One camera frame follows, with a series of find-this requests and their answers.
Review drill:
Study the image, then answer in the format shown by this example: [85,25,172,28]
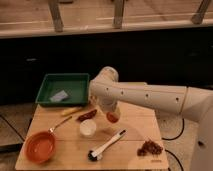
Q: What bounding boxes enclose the bunch of dark grapes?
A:
[137,140,163,156]

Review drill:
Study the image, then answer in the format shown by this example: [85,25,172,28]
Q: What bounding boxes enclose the green plastic tray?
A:
[36,73,89,107]

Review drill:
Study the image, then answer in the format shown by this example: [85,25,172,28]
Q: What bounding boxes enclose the orange frying pan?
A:
[24,117,71,164]

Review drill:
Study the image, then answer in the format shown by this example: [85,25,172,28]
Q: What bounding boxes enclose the small spice shaker bottle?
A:
[89,95,97,104]

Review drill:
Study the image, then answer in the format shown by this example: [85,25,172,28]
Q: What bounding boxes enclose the white dish brush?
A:
[88,130,126,162]

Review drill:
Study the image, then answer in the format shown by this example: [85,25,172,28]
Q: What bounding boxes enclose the wooden chair leg middle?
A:
[113,0,124,29]

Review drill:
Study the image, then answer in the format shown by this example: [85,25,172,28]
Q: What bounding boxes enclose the wooden chair leg left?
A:
[48,0,63,32]

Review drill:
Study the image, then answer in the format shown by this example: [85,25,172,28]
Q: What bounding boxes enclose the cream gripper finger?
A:
[114,107,121,121]

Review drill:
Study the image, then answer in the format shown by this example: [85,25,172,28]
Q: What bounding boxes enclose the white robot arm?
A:
[89,66,213,171]

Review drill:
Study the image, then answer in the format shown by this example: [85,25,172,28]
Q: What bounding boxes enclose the black cable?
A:
[161,117,186,171]

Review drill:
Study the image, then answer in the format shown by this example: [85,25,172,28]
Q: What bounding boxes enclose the wooden chair leg right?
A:
[191,0,212,25]

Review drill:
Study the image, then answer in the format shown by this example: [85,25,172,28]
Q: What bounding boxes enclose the red chili pepper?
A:
[76,109,97,122]

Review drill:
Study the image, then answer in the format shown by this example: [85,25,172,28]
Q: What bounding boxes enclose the wooden chair leg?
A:
[48,0,63,32]
[113,0,124,29]
[191,0,212,25]

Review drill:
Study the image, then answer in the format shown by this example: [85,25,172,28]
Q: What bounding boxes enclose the white paper cup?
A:
[79,119,97,137]

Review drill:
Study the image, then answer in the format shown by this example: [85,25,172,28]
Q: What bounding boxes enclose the grey sponge in tray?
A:
[50,90,69,102]

